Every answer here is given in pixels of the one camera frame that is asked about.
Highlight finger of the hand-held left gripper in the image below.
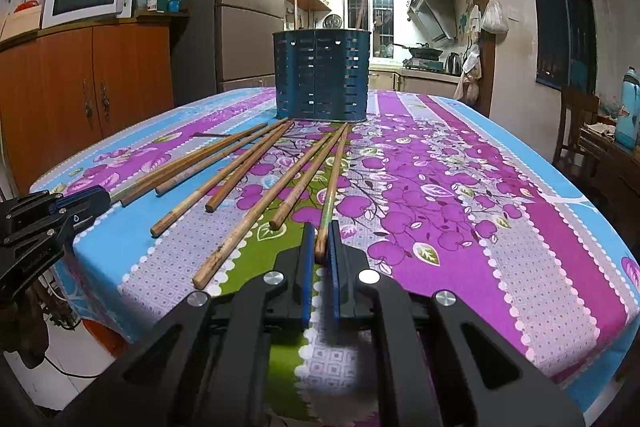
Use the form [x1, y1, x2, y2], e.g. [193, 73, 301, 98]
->
[0, 209, 97, 269]
[0, 187, 111, 234]

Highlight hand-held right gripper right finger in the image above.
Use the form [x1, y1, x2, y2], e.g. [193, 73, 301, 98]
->
[325, 222, 588, 427]

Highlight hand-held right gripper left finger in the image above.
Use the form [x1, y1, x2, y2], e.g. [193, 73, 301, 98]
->
[52, 223, 316, 427]

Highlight green-tinted wooden chopstick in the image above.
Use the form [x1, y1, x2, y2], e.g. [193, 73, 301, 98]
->
[315, 125, 350, 259]

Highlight bundle of wooden chopsticks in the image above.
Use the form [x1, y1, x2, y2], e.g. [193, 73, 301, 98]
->
[121, 119, 348, 290]

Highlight dark blue metal utensil holder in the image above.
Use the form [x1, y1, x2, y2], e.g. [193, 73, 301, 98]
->
[272, 28, 371, 122]

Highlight person's left hand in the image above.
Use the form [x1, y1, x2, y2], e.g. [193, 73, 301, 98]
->
[0, 299, 52, 370]

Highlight orange wooden cabinet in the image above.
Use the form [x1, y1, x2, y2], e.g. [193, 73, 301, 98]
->
[0, 11, 190, 198]

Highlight red round stool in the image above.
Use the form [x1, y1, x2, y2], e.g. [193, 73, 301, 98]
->
[79, 319, 128, 359]

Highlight purple floral tablecloth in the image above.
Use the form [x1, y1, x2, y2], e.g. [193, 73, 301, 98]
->
[30, 87, 640, 427]

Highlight beige cardboard box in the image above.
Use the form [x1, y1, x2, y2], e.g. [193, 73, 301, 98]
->
[0, 3, 44, 42]

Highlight gas stove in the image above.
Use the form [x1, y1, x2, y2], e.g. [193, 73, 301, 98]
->
[403, 59, 446, 72]

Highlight grey refrigerator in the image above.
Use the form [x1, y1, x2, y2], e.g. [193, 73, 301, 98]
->
[152, 0, 289, 108]

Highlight black wok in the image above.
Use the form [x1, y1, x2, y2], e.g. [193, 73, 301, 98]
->
[393, 43, 444, 58]

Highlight hanging cloth bags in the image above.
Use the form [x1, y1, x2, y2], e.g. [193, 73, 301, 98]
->
[452, 4, 484, 104]

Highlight barred kitchen window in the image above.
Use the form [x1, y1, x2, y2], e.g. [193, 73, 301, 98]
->
[344, 0, 397, 58]

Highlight steel range hood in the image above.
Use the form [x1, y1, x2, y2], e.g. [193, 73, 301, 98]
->
[407, 0, 457, 46]

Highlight wooden chair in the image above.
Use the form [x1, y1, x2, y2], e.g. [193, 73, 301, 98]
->
[552, 85, 601, 182]

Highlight wooden side table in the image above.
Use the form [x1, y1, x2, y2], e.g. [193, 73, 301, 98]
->
[579, 119, 640, 258]

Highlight hanging white plastic bag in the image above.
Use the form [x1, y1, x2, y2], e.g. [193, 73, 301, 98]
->
[480, 0, 510, 34]

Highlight blue water bottle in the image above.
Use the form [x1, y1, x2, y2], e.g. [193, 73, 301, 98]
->
[614, 67, 640, 148]

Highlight dark room window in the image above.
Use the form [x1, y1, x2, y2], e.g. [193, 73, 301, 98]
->
[529, 0, 599, 88]

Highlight black floor cable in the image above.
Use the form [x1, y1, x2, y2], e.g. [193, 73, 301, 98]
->
[42, 354, 103, 379]

